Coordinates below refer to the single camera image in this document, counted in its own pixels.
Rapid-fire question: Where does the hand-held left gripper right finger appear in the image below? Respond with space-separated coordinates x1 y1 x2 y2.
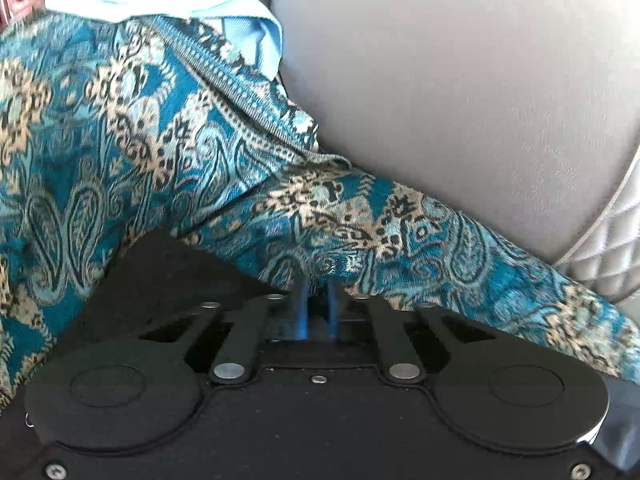
325 280 496 386

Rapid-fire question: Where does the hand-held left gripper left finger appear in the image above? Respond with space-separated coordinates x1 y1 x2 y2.
136 280 313 387

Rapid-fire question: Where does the beige leather sofa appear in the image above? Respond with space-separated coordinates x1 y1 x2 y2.
270 0 640 307

